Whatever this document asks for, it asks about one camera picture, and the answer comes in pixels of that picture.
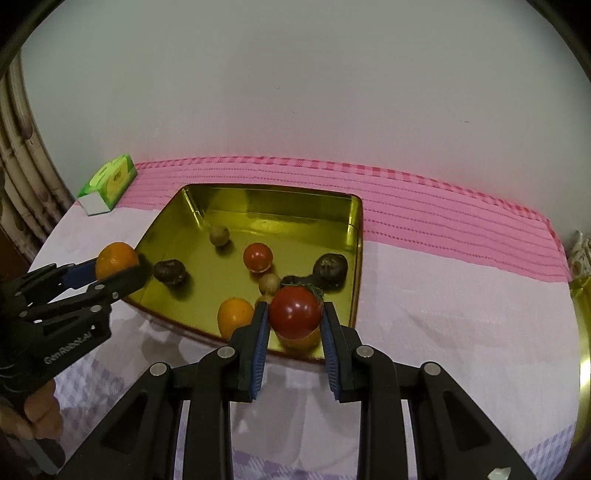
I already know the beige patterned curtain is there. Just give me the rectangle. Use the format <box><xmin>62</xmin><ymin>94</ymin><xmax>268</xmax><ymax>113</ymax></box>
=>
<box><xmin>0</xmin><ymin>60</ymin><xmax>75</xmax><ymax>264</ymax></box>

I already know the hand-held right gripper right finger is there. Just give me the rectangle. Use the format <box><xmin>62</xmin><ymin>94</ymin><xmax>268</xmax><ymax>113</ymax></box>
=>
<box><xmin>322</xmin><ymin>301</ymin><xmax>539</xmax><ymax>480</ymax></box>

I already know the small orange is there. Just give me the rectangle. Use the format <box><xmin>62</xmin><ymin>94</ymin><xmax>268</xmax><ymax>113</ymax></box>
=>
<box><xmin>95</xmin><ymin>242</ymin><xmax>140</xmax><ymax>281</ymax></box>
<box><xmin>276</xmin><ymin>325</ymin><xmax>322</xmax><ymax>354</ymax></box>
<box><xmin>217</xmin><ymin>296</ymin><xmax>256</xmax><ymax>340</ymax></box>

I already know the person's left hand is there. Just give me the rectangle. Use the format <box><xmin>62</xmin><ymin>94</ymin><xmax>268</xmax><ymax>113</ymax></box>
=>
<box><xmin>0</xmin><ymin>383</ymin><xmax>64</xmax><ymax>441</ymax></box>

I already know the gold tin lid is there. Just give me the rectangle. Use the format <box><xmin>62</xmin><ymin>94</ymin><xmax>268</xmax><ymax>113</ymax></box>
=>
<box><xmin>568</xmin><ymin>272</ymin><xmax>591</xmax><ymax>444</ymax></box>

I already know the green tissue pack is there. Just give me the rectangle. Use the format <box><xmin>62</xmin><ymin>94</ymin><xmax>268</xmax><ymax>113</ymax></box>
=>
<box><xmin>76</xmin><ymin>154</ymin><xmax>138</xmax><ymax>217</ymax></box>

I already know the red cherry tomato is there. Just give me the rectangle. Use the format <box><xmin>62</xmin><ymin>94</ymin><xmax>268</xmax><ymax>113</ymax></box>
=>
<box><xmin>243</xmin><ymin>243</ymin><xmax>274</xmax><ymax>273</ymax></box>
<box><xmin>268</xmin><ymin>285</ymin><xmax>324</xmax><ymax>339</ymax></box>

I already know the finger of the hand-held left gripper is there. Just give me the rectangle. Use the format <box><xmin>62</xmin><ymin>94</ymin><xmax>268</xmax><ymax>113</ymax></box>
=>
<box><xmin>21</xmin><ymin>264</ymin><xmax>149</xmax><ymax>324</ymax></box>
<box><xmin>9</xmin><ymin>262</ymin><xmax>100</xmax><ymax>301</ymax></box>

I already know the dark red tin box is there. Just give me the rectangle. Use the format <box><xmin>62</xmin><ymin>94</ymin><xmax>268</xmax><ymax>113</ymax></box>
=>
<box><xmin>121</xmin><ymin>184</ymin><xmax>364</xmax><ymax>365</ymax></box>

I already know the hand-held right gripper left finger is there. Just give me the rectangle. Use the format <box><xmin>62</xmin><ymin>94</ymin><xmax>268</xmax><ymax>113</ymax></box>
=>
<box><xmin>58</xmin><ymin>300</ymin><xmax>271</xmax><ymax>480</ymax></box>

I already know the pink purple checked tablecloth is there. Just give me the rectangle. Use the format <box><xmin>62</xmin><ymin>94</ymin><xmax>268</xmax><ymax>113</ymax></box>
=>
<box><xmin>28</xmin><ymin>156</ymin><xmax>583</xmax><ymax>480</ymax></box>

